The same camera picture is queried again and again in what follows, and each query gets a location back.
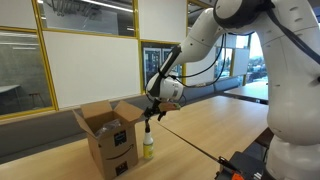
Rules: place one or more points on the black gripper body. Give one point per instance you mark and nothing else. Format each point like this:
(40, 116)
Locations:
(154, 109)

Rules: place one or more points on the yellow spray bottle black nozzle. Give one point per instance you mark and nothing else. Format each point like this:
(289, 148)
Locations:
(148, 146)

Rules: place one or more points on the large clear plastic bag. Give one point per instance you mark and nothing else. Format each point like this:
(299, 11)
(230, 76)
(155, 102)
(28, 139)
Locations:
(108, 127)

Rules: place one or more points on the brown cardboard shipping box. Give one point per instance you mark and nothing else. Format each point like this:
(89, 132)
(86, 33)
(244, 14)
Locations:
(113, 150)

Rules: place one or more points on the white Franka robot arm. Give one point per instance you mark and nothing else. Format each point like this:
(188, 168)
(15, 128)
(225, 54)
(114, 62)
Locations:
(293, 83)

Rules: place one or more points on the black box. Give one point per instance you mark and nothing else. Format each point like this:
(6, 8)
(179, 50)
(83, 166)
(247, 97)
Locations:
(248, 163)

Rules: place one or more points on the white framed poster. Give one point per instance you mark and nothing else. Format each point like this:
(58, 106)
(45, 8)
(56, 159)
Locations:
(175, 70)
(151, 63)

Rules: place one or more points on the black and orange clamp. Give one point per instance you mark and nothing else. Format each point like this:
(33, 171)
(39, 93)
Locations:
(228, 166)

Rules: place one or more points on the wooden background table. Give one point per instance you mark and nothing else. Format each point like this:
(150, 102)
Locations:
(255, 90)

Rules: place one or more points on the grey upholstered bench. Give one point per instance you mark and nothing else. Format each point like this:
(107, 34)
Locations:
(50, 130)

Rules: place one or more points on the wooden stool behind glass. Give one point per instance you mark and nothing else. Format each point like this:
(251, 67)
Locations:
(36, 98)

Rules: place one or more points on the white table behind glass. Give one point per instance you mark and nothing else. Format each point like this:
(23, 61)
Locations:
(8, 88)

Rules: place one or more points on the wrist camera on wooden mount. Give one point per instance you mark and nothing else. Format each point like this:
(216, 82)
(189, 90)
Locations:
(170, 106)

